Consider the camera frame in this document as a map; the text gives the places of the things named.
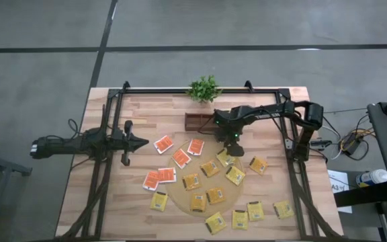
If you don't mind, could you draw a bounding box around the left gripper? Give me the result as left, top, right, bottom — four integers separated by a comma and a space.
104, 120, 150, 167

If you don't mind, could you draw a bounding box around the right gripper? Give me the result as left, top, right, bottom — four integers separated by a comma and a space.
214, 122, 245, 157

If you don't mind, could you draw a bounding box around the brown wooden compartment box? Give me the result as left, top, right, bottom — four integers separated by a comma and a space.
184, 112, 220, 132

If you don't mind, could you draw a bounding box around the round woven placemat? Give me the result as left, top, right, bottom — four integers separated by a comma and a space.
164, 139, 245, 218

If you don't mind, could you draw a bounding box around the green plant in white pot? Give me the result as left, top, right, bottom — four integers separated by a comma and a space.
185, 75, 222, 104

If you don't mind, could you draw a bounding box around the white paper sheet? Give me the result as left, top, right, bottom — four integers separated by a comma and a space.
327, 169, 353, 214

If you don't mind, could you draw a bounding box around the black power supply box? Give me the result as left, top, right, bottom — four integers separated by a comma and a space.
339, 129, 371, 157

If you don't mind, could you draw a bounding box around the white wipes canister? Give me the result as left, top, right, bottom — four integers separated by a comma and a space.
355, 169, 387, 188

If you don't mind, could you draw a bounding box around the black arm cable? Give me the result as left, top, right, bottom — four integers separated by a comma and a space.
67, 118, 114, 142

